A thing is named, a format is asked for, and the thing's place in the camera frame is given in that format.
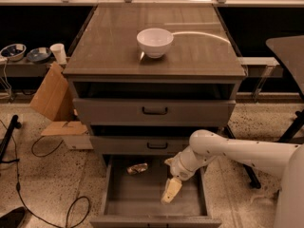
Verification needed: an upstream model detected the upright cardboard sheet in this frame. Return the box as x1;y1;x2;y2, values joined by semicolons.
30;62;74;122

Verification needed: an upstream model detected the flat cardboard piece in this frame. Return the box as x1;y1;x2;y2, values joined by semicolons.
41;121;87;136

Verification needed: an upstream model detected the blue patterned bowl left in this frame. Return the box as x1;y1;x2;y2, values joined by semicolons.
0;44;27;62

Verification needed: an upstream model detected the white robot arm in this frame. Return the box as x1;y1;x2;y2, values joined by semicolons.
161;130;304;228

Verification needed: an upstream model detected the orange can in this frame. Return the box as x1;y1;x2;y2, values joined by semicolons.
126;163;148;175

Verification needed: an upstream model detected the white bowl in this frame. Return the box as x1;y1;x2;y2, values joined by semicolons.
137;28;174;58

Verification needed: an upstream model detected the black metal stand right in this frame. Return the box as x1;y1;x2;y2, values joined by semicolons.
222;109;304;189

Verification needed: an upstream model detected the white paper cup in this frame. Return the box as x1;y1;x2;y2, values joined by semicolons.
50;43;67;65

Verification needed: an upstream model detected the grey drawer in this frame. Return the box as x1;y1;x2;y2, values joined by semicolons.
90;156;221;228
88;124;221;156
73;82;236;126

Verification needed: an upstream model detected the black stand leg left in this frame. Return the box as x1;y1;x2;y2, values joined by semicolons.
0;115;22;163

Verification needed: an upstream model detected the black floor cable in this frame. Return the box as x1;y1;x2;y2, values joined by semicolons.
0;119;91;228

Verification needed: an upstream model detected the blue patterned bowl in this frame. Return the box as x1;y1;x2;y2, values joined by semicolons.
0;44;27;62
27;47;51;64

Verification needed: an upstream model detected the bottom grey drawer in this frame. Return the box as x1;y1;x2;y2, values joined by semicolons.
90;156;221;228

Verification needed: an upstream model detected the black object bottom left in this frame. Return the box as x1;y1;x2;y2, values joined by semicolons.
0;207;27;228

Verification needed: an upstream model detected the blue patterned bowl right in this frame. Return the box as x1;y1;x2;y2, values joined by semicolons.
27;47;51;64

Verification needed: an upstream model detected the grey drawer cabinet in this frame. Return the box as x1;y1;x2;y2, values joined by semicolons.
62;2;247;173

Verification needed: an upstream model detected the dark round table top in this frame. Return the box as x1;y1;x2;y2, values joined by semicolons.
266;35;304;95

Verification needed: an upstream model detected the middle grey drawer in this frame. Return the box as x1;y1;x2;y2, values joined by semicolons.
88;124;221;156

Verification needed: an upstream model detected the grey low shelf left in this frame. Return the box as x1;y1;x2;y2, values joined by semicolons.
0;57;56;77

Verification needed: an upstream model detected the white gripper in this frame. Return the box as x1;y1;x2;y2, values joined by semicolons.
161;146;215;204

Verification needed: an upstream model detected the top grey drawer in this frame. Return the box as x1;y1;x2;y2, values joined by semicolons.
73;82;236;126

